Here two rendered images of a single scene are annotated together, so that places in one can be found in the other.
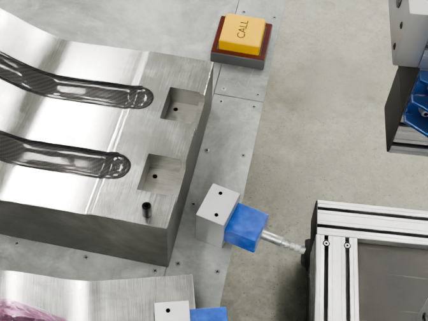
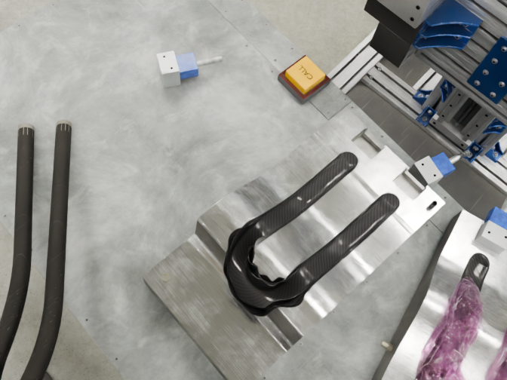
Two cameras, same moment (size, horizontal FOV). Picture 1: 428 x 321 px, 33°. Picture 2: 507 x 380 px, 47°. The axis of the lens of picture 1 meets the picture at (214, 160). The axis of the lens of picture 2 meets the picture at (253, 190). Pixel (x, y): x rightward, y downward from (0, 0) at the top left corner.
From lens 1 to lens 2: 0.84 m
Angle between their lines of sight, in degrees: 31
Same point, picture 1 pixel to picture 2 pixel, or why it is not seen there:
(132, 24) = (239, 124)
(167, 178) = (400, 182)
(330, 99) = not seen: hidden behind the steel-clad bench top
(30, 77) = (289, 206)
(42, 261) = (386, 275)
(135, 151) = (386, 185)
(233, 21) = (296, 72)
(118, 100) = (339, 171)
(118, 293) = (453, 249)
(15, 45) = (266, 199)
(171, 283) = (462, 222)
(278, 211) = not seen: hidden behind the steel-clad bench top
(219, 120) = not seen: hidden behind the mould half
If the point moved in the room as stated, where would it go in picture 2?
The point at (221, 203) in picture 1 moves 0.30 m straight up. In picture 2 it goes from (429, 168) to (500, 87)
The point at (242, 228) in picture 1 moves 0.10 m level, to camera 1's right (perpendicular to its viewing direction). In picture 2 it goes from (444, 169) to (471, 134)
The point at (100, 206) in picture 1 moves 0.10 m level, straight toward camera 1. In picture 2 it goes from (413, 225) to (465, 247)
